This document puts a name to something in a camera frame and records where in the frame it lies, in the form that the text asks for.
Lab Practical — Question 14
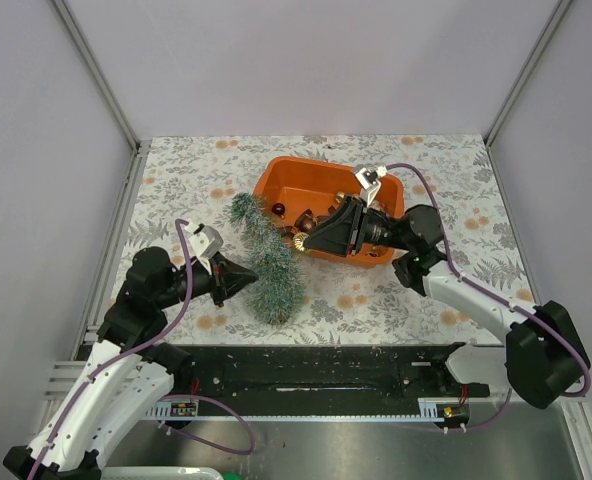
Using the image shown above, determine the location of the gold flower ornament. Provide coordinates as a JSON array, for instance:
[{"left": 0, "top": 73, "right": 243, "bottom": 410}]
[{"left": 292, "top": 232, "right": 309, "bottom": 253}]

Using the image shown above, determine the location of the small frosted christmas tree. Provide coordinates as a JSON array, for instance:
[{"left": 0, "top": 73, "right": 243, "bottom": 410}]
[{"left": 230, "top": 192, "right": 305, "bottom": 326}]

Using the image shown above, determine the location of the orange plastic tray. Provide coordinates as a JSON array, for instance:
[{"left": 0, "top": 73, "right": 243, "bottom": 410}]
[{"left": 253, "top": 156, "right": 404, "bottom": 268}]

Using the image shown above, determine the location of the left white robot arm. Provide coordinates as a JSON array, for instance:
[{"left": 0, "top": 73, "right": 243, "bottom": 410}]
[{"left": 3, "top": 247, "right": 258, "bottom": 479}]

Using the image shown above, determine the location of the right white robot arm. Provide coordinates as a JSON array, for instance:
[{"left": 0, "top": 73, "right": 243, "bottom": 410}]
[{"left": 302, "top": 197, "right": 591, "bottom": 409}]

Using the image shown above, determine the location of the dark glossy bauble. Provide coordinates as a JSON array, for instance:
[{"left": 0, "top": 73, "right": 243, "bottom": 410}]
[{"left": 271, "top": 203, "right": 286, "bottom": 217}]

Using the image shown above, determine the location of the floral patterned table mat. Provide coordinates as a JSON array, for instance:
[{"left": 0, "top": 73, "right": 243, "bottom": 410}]
[{"left": 113, "top": 135, "right": 541, "bottom": 345}]

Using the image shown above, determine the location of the white plastic bin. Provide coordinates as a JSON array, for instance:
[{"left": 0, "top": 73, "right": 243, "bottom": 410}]
[{"left": 101, "top": 466, "right": 223, "bottom": 480}]

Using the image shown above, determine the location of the green object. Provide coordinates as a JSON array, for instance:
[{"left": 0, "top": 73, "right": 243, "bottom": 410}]
[{"left": 222, "top": 472, "right": 241, "bottom": 480}]

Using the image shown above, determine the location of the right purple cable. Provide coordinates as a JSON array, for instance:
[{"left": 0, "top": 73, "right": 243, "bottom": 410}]
[{"left": 385, "top": 162, "right": 592, "bottom": 434}]

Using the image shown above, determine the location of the purple cable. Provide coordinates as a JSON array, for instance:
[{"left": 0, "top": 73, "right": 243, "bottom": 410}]
[
  {"left": 385, "top": 162, "right": 592, "bottom": 434},
  {"left": 25, "top": 218, "right": 255, "bottom": 480}
]

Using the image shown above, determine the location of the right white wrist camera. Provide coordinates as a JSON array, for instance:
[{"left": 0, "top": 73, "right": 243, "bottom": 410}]
[{"left": 352, "top": 165, "right": 387, "bottom": 207}]

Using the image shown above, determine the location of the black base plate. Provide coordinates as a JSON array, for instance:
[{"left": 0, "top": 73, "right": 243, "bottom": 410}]
[{"left": 172, "top": 345, "right": 490, "bottom": 421}]

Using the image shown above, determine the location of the white slotted cable duct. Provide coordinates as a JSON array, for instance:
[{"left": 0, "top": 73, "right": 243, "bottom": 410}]
[{"left": 143, "top": 401, "right": 198, "bottom": 422}]

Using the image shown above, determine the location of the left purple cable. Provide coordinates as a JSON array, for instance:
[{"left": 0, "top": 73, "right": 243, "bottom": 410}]
[{"left": 25, "top": 218, "right": 255, "bottom": 480}]

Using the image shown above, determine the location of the aluminium frame rail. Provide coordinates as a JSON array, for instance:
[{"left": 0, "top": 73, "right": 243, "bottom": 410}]
[{"left": 49, "top": 0, "right": 141, "bottom": 152}]

